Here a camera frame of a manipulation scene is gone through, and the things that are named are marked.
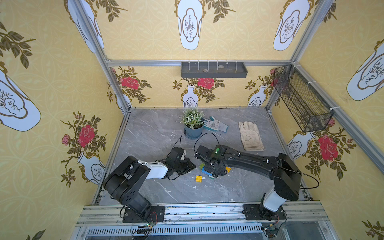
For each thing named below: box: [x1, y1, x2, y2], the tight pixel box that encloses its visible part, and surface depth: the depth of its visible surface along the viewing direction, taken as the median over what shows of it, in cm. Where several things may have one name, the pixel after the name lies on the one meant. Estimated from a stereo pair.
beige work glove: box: [238, 121, 265, 152], surface depth 105 cm
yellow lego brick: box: [195, 175, 203, 183], surface depth 86 cm
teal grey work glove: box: [203, 115, 229, 133], surface depth 112 cm
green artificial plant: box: [178, 107, 206, 129], surface depth 94 cm
